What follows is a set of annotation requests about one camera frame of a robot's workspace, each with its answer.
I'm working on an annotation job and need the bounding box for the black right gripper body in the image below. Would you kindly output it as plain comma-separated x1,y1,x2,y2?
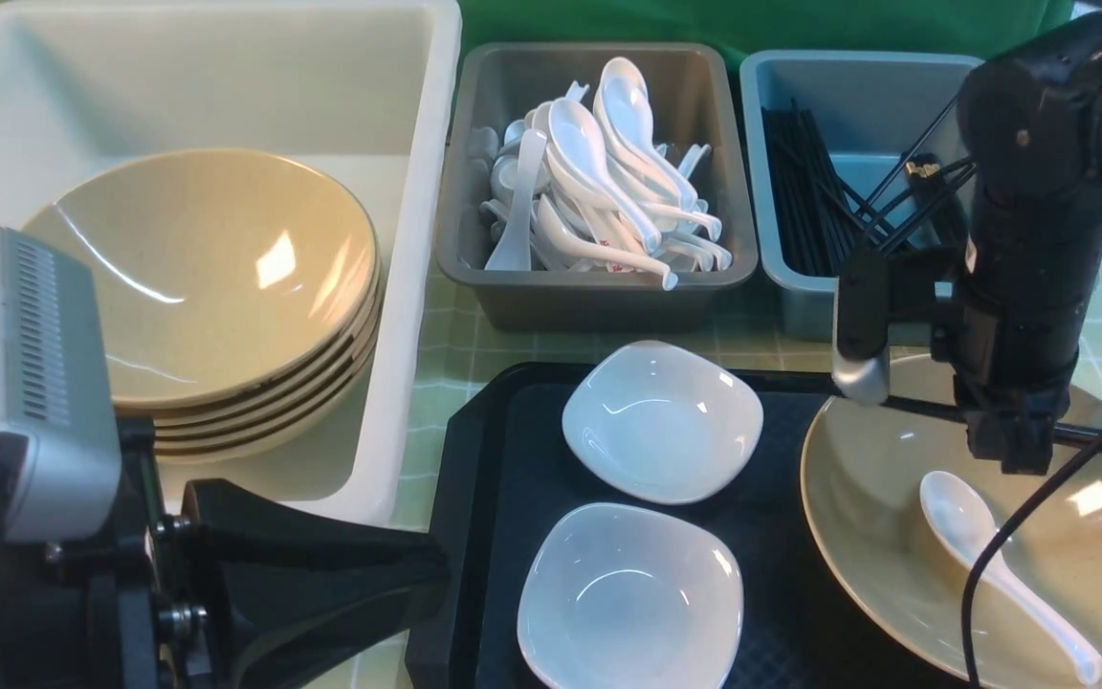
941,189,1102,476

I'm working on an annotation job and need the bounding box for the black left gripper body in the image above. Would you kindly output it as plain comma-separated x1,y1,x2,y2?
0,417,217,688

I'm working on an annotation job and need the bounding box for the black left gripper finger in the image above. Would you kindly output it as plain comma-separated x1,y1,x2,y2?
179,480,452,688

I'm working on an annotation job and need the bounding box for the black chopstick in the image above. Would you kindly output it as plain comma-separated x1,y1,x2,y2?
882,396,1102,453

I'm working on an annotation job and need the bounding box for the white soup spoon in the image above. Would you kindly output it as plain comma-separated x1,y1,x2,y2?
918,471,1102,686

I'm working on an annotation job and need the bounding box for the beige noodle bowl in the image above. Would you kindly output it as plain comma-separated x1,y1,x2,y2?
801,398,1102,686

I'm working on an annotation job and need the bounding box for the white square dish front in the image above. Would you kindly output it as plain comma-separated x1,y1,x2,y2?
516,502,744,688

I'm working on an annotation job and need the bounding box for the white square dish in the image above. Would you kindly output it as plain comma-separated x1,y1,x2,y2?
516,502,744,688
562,340,766,505

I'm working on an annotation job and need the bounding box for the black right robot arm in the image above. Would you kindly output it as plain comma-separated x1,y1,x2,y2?
946,12,1102,476

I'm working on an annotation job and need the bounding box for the stacked beige bowl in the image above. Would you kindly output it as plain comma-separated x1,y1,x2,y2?
22,148,380,409
156,305,382,437
156,336,377,463
114,272,383,426

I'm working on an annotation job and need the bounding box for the top stacked beige bowl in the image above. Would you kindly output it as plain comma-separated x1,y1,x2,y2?
22,148,380,409

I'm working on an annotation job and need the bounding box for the bundle of black chopsticks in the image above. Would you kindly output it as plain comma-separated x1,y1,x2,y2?
761,103,975,278

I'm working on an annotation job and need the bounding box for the black serving tray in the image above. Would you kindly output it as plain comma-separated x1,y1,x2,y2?
406,362,992,689

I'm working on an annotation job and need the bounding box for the blue-grey chopstick bin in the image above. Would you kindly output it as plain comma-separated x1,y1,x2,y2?
738,51,980,342

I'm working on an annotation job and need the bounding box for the green checkered tablecloth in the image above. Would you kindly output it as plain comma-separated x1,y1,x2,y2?
302,153,1102,689

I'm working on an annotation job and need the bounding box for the green backdrop cloth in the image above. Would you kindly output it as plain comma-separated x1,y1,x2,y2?
460,1,1074,73

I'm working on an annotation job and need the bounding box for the grey spoon bin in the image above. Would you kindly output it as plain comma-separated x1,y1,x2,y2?
432,42,760,332

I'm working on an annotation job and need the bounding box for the pile of white spoons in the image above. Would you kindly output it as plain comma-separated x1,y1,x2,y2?
467,56,735,291

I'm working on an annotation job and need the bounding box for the large white plastic tub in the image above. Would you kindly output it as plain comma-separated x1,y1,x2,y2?
0,1,462,526

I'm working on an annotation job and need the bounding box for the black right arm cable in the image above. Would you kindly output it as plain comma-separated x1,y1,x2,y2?
960,383,1102,689

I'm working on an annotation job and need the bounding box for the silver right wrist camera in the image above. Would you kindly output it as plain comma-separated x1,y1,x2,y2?
831,247,957,405

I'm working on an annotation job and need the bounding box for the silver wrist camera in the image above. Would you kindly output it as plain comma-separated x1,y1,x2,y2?
0,226,122,543
831,247,957,405

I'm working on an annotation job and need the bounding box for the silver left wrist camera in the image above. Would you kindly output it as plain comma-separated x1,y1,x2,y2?
0,226,122,543

